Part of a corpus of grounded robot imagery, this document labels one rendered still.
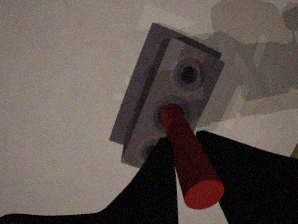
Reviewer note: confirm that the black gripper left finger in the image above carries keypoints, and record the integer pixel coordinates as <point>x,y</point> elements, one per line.
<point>150,198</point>

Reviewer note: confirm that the red peg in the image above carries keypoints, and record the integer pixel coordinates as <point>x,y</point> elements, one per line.
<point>200,185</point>

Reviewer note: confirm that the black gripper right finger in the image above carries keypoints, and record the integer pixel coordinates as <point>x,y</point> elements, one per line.
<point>260,187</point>

